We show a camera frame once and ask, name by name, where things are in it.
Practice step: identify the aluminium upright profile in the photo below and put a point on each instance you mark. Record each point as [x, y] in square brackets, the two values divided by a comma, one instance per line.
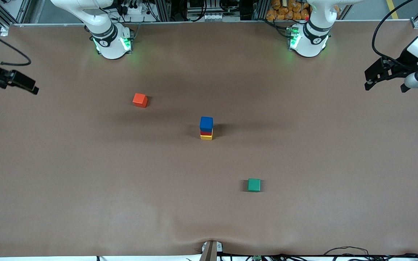
[163, 11]
[259, 9]

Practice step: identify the orange wooden block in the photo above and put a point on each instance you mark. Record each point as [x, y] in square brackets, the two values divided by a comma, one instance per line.
[140, 100]

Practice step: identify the brown table mat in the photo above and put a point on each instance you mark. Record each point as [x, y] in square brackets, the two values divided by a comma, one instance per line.
[158, 181]

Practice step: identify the metal table clamp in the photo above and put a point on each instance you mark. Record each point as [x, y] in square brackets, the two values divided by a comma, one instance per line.
[209, 252]

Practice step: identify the red wooden block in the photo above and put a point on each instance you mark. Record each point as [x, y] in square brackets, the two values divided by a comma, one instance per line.
[206, 133]

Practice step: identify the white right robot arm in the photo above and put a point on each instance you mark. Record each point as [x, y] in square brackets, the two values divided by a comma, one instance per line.
[111, 43]

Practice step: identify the white power strip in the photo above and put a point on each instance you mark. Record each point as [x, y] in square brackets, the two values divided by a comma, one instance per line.
[134, 11]

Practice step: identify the white connector block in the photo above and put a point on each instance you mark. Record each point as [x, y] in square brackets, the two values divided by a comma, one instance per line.
[212, 16]

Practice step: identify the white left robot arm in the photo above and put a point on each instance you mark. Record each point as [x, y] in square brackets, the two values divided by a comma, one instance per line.
[312, 40]

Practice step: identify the yellow wooden block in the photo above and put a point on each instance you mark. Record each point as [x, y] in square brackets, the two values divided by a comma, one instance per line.
[206, 137]

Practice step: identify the blue wooden block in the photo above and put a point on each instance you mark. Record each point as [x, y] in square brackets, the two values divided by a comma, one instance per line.
[206, 124]

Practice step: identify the green wooden block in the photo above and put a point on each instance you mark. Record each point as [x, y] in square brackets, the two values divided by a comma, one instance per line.
[254, 185]

